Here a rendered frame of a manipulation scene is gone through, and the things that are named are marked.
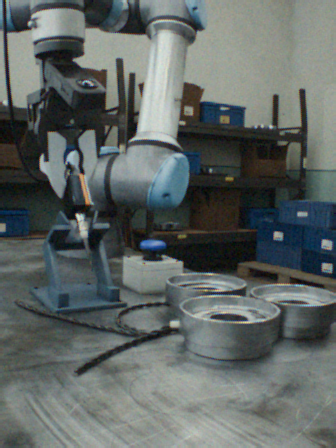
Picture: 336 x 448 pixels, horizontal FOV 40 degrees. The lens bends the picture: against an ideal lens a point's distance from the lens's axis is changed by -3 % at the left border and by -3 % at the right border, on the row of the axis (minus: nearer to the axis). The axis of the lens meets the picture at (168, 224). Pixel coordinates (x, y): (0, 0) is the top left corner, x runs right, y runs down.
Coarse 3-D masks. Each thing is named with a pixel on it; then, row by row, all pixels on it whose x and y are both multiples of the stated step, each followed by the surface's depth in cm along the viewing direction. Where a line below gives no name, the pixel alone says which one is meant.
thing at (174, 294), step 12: (180, 276) 65; (192, 276) 66; (204, 276) 66; (216, 276) 66; (228, 276) 65; (168, 288) 60; (180, 288) 58; (192, 288) 63; (204, 288) 64; (216, 288) 63; (240, 288) 58; (168, 300) 60; (180, 300) 58
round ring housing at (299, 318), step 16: (256, 288) 58; (272, 288) 60; (288, 288) 60; (304, 288) 60; (320, 288) 58; (288, 304) 51; (304, 304) 50; (320, 304) 51; (288, 320) 51; (304, 320) 50; (320, 320) 51; (288, 336) 52; (304, 336) 51; (320, 336) 52
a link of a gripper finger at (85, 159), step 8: (80, 136) 65; (88, 136) 65; (80, 144) 65; (88, 144) 65; (80, 152) 65; (88, 152) 66; (96, 152) 66; (80, 160) 66; (88, 160) 66; (96, 160) 66; (80, 168) 66; (88, 168) 66; (88, 176) 66; (88, 184) 66
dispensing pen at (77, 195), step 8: (72, 168) 66; (72, 176) 64; (72, 184) 63; (80, 184) 64; (72, 192) 62; (80, 192) 63; (64, 200) 65; (72, 200) 62; (80, 200) 62; (64, 208) 65; (72, 208) 62; (80, 208) 63; (72, 216) 64; (80, 216) 63; (80, 224) 63; (80, 232) 62; (88, 248) 62; (88, 256) 61
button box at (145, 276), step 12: (132, 264) 72; (144, 264) 70; (156, 264) 71; (168, 264) 72; (180, 264) 73; (132, 276) 73; (144, 276) 70; (156, 276) 71; (168, 276) 72; (132, 288) 73; (144, 288) 70; (156, 288) 71
